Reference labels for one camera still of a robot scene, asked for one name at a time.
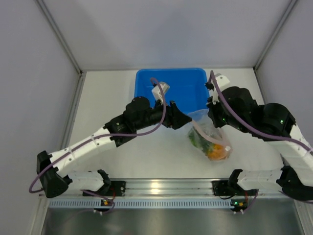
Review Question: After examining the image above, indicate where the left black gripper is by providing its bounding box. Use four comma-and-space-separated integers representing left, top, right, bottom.
134, 96, 192, 131

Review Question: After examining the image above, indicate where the green fake apple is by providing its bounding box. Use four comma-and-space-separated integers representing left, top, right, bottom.
188, 128, 202, 148

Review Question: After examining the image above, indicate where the clear zip top bag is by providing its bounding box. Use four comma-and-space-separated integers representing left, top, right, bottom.
186, 109, 232, 155

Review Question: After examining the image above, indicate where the orange fake pineapple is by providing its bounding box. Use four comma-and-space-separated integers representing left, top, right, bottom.
194, 139, 229, 161

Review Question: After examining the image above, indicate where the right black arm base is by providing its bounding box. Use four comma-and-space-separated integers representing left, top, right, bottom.
212, 180, 243, 196

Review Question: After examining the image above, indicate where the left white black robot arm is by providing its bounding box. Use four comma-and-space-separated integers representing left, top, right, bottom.
36, 96, 192, 198

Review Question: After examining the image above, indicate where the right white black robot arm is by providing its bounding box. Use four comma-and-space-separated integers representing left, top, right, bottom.
207, 85, 313, 202

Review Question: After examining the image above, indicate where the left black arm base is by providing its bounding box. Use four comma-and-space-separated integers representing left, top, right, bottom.
91, 180, 126, 197

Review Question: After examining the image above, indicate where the blue plastic bin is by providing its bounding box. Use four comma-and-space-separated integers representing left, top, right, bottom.
134, 68, 209, 114

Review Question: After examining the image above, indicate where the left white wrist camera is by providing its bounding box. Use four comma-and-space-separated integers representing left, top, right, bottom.
152, 82, 170, 104

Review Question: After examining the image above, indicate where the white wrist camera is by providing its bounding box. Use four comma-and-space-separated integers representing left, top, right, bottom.
152, 82, 170, 104
205, 70, 230, 105

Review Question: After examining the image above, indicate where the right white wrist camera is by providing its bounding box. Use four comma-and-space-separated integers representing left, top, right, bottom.
205, 70, 230, 105

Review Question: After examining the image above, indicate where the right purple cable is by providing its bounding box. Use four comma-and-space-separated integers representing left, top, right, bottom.
209, 70, 313, 152

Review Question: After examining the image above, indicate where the aluminium mounting rail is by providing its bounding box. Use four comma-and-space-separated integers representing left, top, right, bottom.
39, 178, 282, 197

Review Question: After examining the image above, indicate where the white slotted cable duct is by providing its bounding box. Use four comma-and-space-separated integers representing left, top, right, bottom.
49, 198, 244, 209

